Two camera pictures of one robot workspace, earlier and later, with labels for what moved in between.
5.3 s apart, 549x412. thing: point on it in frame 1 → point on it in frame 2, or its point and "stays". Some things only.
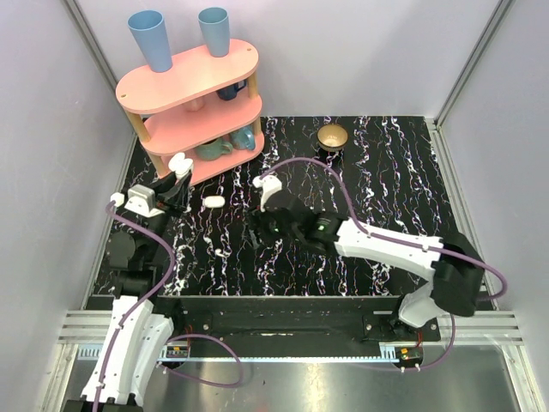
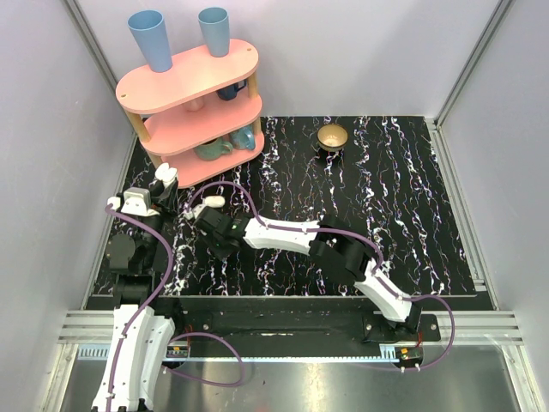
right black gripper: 259,220 → 220,253
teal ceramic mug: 213,149 stays
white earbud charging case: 180,165 → 165,172
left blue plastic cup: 149,29 stays
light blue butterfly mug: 243,139 stays
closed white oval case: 214,201 stays
